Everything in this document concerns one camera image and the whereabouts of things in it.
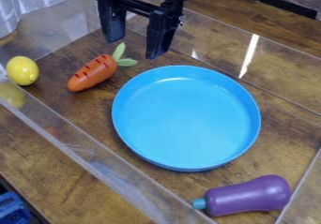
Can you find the purple toy eggplant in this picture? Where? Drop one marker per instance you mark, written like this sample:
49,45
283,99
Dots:
262,194

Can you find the black bar on floor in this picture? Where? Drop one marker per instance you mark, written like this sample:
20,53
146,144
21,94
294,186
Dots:
303,11

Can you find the yellow toy lemon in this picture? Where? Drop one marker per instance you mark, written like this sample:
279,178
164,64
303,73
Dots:
22,70

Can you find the clear acrylic enclosure wall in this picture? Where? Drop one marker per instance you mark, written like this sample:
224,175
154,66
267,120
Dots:
61,155

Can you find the blue plastic crate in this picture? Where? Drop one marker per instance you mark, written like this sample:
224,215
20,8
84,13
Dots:
13,211

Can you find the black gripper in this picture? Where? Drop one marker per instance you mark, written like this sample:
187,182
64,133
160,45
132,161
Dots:
162,26

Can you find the orange toy carrot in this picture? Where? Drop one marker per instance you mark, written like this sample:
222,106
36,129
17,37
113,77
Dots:
99,69

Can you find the round blue tray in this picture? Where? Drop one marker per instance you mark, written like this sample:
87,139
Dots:
186,118

